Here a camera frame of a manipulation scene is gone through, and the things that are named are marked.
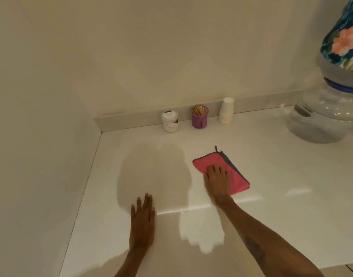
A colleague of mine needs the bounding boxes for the purple plastic cup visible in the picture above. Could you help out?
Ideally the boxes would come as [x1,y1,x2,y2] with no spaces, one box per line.
[192,105,209,130]

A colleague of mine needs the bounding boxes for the person's right hand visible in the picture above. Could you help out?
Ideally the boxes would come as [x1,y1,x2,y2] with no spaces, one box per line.
[203,165,232,206]

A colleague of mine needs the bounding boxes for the water bottle with blue cap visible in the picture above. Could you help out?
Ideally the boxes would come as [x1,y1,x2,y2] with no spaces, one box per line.
[316,52,353,94]

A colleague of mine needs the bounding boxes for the pink and grey cleaning cloth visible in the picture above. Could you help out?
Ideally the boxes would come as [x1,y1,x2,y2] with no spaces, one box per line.
[192,146,250,196]

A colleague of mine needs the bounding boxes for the stack of white paper cups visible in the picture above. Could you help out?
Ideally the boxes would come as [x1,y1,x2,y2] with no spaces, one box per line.
[218,97,235,125]

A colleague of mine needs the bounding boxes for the white lidded jar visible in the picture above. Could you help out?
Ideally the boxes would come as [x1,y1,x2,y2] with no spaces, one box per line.
[161,110,179,133]

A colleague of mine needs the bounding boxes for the clear water dispenser base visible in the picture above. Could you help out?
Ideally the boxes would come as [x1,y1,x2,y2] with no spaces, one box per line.
[286,81,353,144]

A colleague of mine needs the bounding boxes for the person's left forearm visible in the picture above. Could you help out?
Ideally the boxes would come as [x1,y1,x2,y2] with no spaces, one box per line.
[114,247,149,277]

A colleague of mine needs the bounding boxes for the floral fabric bottle cover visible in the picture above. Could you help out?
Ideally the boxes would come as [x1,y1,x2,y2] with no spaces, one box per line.
[320,0,353,73]

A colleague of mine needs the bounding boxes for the person's left hand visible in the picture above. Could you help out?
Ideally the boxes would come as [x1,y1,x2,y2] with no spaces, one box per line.
[129,193,156,252]

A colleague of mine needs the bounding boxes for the person's right forearm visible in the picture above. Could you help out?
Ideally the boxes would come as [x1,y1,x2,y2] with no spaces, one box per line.
[215,195,325,277]

